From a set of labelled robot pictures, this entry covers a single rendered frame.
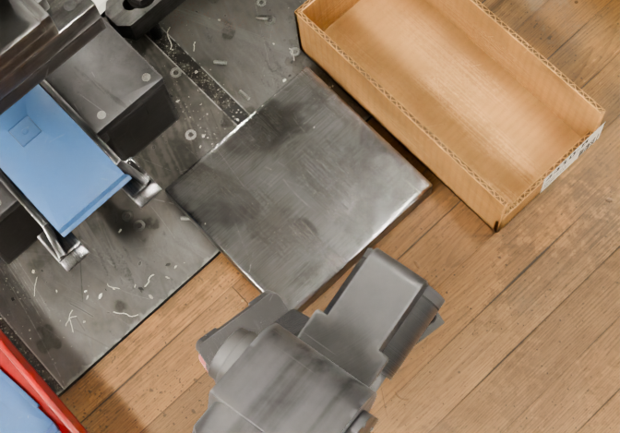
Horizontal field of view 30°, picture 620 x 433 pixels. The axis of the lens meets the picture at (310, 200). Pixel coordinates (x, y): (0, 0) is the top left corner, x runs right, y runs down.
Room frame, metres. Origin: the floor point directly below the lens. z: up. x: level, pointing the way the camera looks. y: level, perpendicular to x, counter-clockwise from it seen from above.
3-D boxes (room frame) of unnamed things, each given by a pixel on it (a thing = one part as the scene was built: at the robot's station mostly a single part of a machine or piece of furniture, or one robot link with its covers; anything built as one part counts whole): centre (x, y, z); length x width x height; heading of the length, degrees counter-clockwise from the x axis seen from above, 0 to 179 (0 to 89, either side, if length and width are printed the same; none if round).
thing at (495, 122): (0.43, -0.14, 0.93); 0.25 x 0.13 x 0.08; 33
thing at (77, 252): (0.34, 0.21, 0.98); 0.07 x 0.02 x 0.01; 33
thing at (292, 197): (0.36, 0.01, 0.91); 0.17 x 0.16 x 0.02; 123
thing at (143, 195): (0.38, 0.15, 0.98); 0.07 x 0.02 x 0.01; 33
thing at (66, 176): (0.40, 0.21, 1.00); 0.15 x 0.07 x 0.03; 33
